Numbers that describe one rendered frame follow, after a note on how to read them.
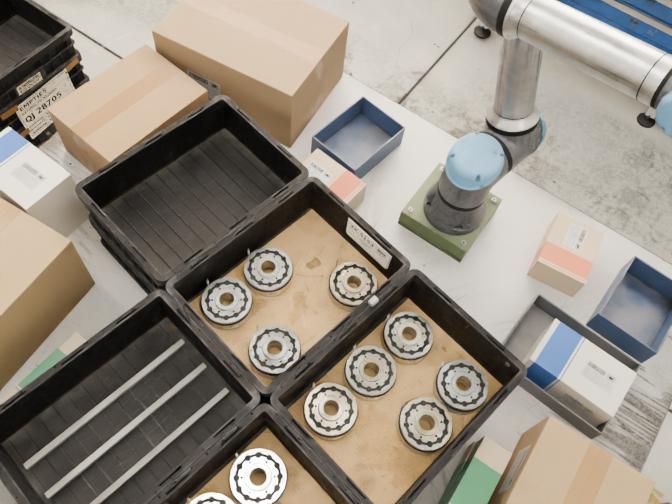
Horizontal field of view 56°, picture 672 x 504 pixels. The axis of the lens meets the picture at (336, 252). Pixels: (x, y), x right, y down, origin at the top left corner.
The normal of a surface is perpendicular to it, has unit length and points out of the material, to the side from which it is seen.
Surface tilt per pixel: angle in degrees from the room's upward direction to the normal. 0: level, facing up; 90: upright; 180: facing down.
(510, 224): 0
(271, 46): 0
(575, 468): 0
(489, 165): 10
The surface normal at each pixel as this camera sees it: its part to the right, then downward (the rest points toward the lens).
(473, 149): -0.04, -0.37
